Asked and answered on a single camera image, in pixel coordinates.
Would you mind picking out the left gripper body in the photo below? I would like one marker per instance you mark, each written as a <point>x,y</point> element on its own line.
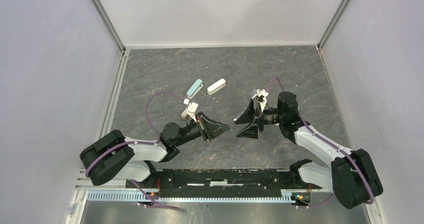
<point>205,132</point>

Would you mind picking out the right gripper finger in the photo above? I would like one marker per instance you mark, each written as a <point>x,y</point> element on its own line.
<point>247,115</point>
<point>250,131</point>

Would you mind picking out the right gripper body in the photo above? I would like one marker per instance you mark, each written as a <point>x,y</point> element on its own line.
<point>260,117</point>

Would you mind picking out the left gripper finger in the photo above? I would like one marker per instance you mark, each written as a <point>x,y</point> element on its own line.
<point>213,125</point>
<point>215,132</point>

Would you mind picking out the small beige stapler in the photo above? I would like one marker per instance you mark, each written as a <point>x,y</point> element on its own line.
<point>184,114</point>

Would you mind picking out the white stapler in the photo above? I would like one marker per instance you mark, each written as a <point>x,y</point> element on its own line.
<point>216,86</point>

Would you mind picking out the light blue stapler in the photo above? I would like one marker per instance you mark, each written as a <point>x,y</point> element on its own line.
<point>195,88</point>

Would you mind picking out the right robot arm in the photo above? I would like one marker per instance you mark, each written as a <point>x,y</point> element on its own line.
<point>349,174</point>

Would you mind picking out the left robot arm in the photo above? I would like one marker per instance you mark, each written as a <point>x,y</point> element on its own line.
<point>117,156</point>

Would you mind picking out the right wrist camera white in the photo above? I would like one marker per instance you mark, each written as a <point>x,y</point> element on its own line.
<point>259,97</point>

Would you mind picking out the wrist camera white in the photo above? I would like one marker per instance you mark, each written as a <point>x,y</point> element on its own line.
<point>191,109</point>
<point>259,97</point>

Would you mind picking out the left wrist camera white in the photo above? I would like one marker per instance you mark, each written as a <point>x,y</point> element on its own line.
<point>191,109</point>

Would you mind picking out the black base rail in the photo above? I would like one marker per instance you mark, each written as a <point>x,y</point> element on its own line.
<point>223,183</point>

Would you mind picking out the white cable tray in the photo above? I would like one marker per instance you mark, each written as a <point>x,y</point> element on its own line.
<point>137,196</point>

